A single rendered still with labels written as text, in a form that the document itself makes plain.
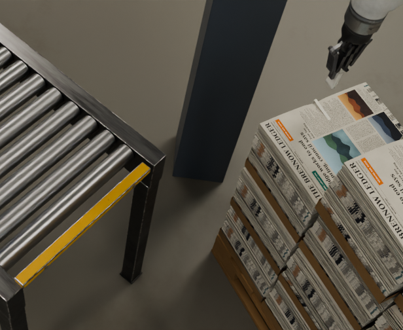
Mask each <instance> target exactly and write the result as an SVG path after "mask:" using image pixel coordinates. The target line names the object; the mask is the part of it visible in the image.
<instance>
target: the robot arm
mask: <svg viewBox="0 0 403 330"><path fill-rule="evenodd" d="M402 4H403V0H350V2H349V6H348V8H347V10H346V12H345V15H344V20H345V22H344V23H343V26H342V36H341V38H340V39H339V40H338V44H337V45H336V46H332V45H331V46H329V47H328V50H329V53H328V59H327V63H326V67H327V69H328V70H329V74H328V77H327V78H326V83H327V84H328V85H329V87H331V89H333V88H335V87H336V85H337V84H338V82H339V80H340V78H341V76H342V74H343V72H344V71H345V72H348V71H349V69H348V66H352V65H353V64H354V63H355V62H356V60H357V59H358V58H359V56H360V55H361V54H362V52H363V51H364V49H365V48H366V47H367V46H368V45H369V44H370V43H371V42H372V40H373V39H372V35H373V33H375V32H377V31H378V29H379V28H380V26H381V24H382V22H383V21H384V19H385V18H386V16H387V13H388V12H389V11H392V10H394V9H396V8H397V7H399V6H400V5H402ZM351 60H352V61H351Z"/></svg>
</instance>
